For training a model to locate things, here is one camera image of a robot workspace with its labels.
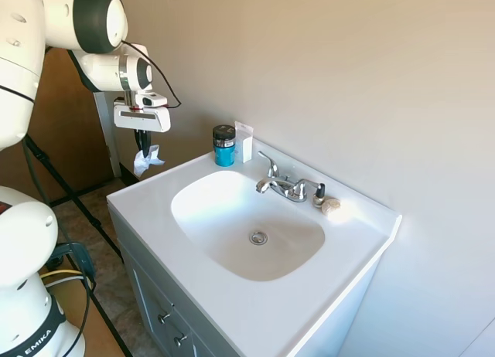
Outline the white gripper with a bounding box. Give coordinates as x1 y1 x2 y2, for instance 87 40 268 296
112 100 172 158

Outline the white tissue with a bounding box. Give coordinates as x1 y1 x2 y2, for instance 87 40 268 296
132 143 166 178

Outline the brown wooden door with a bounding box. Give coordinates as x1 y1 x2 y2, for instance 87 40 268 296
0 46 116 204

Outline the blue jar with black lid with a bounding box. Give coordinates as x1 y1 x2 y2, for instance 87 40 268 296
211 124 237 168

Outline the black stand strut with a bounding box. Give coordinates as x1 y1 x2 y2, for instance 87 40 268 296
22 135 125 263

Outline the small white cardboard box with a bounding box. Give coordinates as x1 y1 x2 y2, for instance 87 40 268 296
233 120 255 165

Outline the black and teal clamp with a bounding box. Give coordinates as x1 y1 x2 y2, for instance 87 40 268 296
45 242 97 293

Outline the grey vanity cabinet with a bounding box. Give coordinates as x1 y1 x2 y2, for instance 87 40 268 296
108 206 382 357

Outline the chrome sink drain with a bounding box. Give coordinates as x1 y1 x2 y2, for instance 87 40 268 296
248 229 269 246

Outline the white sink vanity top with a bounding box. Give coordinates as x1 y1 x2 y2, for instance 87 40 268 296
106 138 404 357

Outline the small bottle with black cap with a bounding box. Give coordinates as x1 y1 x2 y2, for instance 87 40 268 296
312 182 326 209

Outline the grey door frame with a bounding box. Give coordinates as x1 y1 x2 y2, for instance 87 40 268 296
93 91 121 179

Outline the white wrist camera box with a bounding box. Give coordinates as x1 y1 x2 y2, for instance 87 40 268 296
134 89 169 108

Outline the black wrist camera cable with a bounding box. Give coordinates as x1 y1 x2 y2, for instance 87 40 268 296
121 39 183 111

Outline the chrome two-handle faucet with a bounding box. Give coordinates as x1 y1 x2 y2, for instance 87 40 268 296
254 151 319 204

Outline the yellow cable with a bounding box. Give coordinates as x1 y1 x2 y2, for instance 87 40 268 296
40 269 85 287

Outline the dark base cable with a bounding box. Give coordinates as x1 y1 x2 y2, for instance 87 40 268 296
56 213 97 357

